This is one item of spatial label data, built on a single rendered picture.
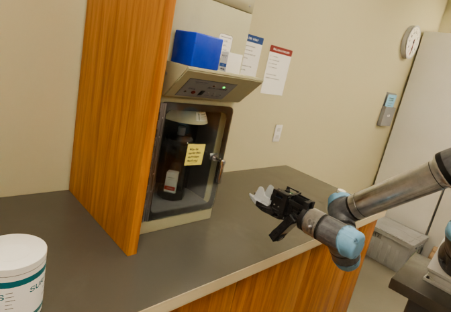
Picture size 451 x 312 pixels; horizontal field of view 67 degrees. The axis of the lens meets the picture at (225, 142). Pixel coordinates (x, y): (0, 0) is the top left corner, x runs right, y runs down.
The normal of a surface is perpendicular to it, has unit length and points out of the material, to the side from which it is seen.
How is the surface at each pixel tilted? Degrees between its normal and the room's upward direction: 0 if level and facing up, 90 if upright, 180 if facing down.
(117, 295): 0
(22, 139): 90
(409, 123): 90
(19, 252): 0
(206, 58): 90
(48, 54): 90
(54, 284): 0
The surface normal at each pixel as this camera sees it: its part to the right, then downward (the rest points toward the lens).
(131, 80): -0.72, 0.02
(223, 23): 0.67, 0.31
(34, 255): 0.20, -0.95
